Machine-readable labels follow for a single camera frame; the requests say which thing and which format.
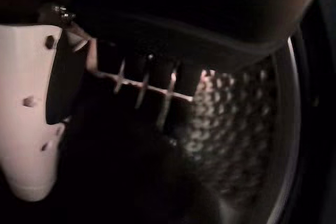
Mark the dark grey cloth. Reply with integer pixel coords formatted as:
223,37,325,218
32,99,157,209
65,0,329,78

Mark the dark front-load washing machine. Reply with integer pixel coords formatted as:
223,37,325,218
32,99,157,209
167,0,336,224

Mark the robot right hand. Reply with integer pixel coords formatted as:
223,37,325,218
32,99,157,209
0,0,200,202

